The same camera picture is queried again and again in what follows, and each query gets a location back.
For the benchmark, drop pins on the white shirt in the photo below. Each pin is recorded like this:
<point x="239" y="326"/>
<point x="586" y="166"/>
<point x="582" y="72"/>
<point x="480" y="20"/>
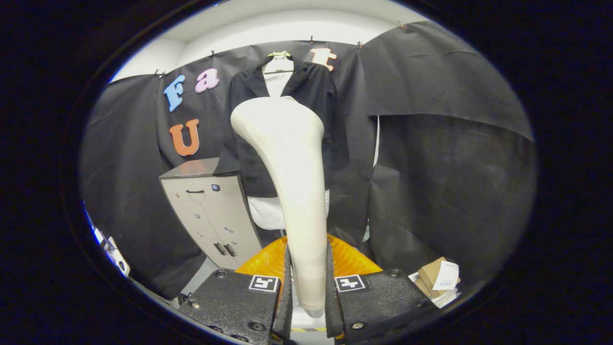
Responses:
<point x="261" y="213"/>

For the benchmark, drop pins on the black backdrop cloth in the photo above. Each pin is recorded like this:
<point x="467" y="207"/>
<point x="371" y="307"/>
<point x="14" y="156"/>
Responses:
<point x="431" y="191"/>

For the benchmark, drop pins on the white garment steamer head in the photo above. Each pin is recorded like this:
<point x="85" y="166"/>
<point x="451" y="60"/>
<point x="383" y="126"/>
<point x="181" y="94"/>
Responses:
<point x="297" y="167"/>

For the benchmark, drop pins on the small cardboard box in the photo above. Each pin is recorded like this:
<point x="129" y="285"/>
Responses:
<point x="431" y="273"/>

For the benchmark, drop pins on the white and blue equipment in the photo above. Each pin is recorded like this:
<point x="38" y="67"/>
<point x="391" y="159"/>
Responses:
<point x="115" y="256"/>

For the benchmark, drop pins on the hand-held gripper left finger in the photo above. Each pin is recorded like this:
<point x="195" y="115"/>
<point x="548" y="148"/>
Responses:
<point x="234" y="306"/>

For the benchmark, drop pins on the grey cabinet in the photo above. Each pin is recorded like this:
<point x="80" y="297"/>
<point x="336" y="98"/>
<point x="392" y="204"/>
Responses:
<point x="210" y="215"/>

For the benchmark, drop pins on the black blazer jacket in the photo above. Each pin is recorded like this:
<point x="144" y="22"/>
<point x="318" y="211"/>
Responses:
<point x="242" y="158"/>

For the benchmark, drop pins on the white clothes hanger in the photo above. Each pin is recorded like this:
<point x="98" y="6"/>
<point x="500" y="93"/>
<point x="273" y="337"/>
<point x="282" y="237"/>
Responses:
<point x="279" y="61"/>

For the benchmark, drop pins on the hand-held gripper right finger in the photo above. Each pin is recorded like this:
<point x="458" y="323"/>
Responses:
<point x="378" y="302"/>

